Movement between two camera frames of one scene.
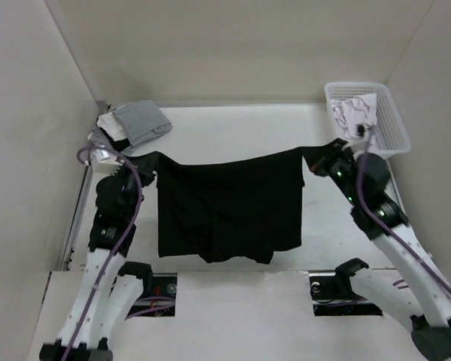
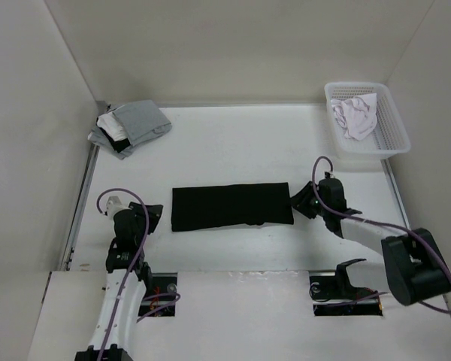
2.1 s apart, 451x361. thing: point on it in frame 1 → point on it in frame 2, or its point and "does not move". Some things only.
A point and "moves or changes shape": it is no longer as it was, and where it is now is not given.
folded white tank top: [109, 122] does not move
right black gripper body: [338, 166] → [324, 212]
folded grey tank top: [141, 121] does not move
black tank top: [230, 212] moves or changes shape
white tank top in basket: [359, 110] does not move
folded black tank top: [119, 145] does not move
